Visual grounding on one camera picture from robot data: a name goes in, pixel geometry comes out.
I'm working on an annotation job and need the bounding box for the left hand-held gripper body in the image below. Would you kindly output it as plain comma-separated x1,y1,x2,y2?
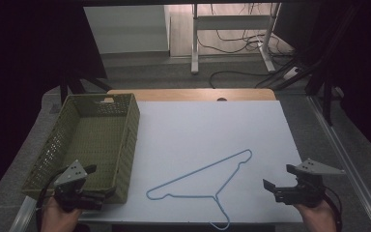
53,159,107,214

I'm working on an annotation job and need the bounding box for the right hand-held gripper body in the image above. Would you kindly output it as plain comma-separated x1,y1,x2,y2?
274,158,346,209

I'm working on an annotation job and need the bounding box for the olive green plastic basket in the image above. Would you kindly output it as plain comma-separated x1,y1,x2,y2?
21,93,141,205

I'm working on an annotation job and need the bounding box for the light blue wire hanger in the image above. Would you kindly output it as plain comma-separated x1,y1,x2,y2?
145,149,253,231

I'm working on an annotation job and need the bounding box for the person's right hand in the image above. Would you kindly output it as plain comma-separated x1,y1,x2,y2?
294,191,338,232

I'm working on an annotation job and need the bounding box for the person's left hand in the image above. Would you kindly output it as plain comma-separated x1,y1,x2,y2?
40,196,83,232

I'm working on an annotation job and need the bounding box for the black metal stand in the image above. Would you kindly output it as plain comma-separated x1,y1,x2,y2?
271,3,366,128

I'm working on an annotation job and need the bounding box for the white table mat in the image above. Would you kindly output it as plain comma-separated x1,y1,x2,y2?
78,100,304,224

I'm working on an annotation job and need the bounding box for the white power strip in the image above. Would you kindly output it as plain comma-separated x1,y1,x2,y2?
283,66,302,81

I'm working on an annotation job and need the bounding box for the white cabinet panel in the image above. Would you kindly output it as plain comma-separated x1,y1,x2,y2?
83,4,172,55

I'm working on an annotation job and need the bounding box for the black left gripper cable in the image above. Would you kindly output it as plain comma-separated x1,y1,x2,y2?
35,169,70,232

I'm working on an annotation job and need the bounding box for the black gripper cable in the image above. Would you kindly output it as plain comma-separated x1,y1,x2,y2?
321,185,343,232
35,169,70,232

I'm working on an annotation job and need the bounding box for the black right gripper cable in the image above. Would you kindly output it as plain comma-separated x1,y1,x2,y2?
321,185,343,232

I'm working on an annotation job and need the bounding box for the aluminium rail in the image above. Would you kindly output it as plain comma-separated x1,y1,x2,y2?
9,195,39,232
306,95,371,232

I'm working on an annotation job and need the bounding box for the long black floor cable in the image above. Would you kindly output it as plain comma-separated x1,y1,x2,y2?
209,70,285,90

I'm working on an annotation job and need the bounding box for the tangle of black floor cables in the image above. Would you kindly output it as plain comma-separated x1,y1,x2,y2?
196,3,296,58

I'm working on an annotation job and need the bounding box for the white desk frame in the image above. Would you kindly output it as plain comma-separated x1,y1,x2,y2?
190,3,282,75

